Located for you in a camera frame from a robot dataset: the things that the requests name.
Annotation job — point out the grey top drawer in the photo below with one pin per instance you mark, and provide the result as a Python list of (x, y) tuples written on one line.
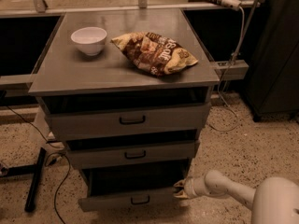
[(107, 123)]

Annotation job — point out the grey metal rail frame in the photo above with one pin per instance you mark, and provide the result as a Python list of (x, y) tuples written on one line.
[(228, 72)]

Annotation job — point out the grey middle drawer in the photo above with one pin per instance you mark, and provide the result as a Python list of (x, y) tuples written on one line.
[(96, 153)]

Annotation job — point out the black floor bar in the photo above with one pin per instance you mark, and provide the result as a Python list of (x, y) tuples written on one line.
[(31, 198)]

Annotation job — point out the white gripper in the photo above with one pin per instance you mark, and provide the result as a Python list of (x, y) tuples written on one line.
[(192, 187)]

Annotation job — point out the grey bottom drawer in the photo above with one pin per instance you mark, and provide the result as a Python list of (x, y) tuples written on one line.
[(132, 185)]

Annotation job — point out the brown yellow chip bag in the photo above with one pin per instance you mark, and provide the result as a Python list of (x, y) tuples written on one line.
[(153, 53)]

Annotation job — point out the grey drawer cabinet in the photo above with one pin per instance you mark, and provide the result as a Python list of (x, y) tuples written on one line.
[(70, 82)]

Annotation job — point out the white ceramic bowl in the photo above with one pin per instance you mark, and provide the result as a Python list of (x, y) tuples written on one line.
[(89, 40)]

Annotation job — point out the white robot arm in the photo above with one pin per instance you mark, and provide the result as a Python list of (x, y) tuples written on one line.
[(274, 201)]

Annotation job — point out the grey drawer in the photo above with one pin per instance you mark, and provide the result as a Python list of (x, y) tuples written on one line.
[(132, 185), (107, 123), (96, 153)]

